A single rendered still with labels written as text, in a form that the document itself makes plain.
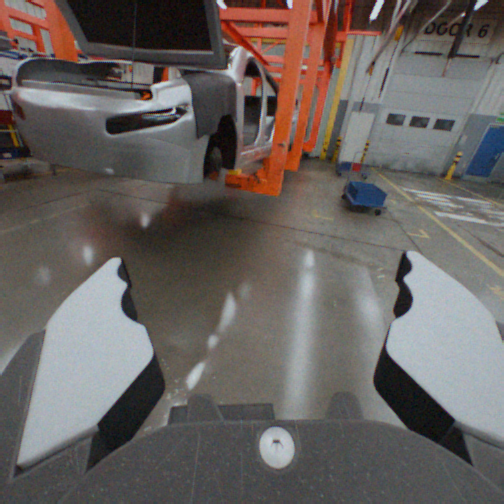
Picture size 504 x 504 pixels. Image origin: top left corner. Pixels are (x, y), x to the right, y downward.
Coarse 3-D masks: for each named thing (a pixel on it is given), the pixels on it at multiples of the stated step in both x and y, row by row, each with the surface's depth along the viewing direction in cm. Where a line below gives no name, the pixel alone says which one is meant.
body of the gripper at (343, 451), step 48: (192, 432) 4; (240, 432) 4; (288, 432) 4; (336, 432) 4; (384, 432) 4; (96, 480) 4; (144, 480) 4; (192, 480) 4; (240, 480) 4; (288, 480) 4; (336, 480) 4; (384, 480) 4; (432, 480) 4; (480, 480) 4
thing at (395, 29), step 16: (400, 0) 391; (416, 0) 282; (400, 16) 328; (464, 16) 138; (352, 32) 597; (368, 32) 589; (400, 32) 327; (464, 32) 140; (384, 48) 452; (448, 64) 148; (384, 80) 355
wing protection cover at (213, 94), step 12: (204, 72) 184; (216, 72) 197; (192, 84) 172; (204, 84) 178; (216, 84) 188; (228, 84) 208; (192, 96) 174; (204, 96) 180; (216, 96) 191; (228, 96) 210; (204, 108) 183; (216, 108) 194; (228, 108) 212; (204, 120) 186; (216, 120) 196; (204, 132) 190
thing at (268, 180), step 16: (304, 0) 201; (304, 16) 205; (288, 32) 213; (304, 32) 210; (288, 48) 218; (304, 48) 225; (288, 64) 223; (288, 80) 229; (288, 96) 235; (288, 112) 241; (288, 128) 247; (272, 144) 258; (288, 144) 267; (272, 160) 266; (240, 176) 284; (256, 176) 281; (272, 176) 273; (256, 192) 287; (272, 192) 282
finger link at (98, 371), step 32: (96, 288) 9; (128, 288) 9; (64, 320) 7; (96, 320) 7; (128, 320) 7; (64, 352) 6; (96, 352) 6; (128, 352) 6; (64, 384) 6; (96, 384) 6; (128, 384) 6; (160, 384) 7; (32, 416) 5; (64, 416) 5; (96, 416) 5; (128, 416) 6; (32, 448) 4
